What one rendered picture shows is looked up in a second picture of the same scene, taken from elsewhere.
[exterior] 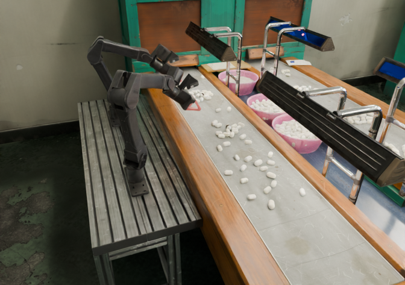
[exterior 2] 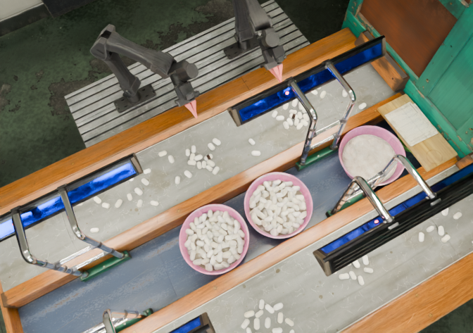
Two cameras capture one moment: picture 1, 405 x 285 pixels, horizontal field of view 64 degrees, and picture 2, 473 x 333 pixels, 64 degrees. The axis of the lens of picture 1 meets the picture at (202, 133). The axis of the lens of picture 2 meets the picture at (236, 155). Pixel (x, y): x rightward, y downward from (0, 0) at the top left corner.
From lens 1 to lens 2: 181 cm
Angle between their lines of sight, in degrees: 62
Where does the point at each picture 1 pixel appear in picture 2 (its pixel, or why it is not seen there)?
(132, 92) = (96, 50)
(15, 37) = not seen: outside the picture
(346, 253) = not seen: hidden behind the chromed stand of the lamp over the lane
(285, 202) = (84, 215)
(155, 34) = (383, 3)
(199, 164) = (127, 139)
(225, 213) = (63, 167)
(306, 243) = (40, 228)
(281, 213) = not seen: hidden behind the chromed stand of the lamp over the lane
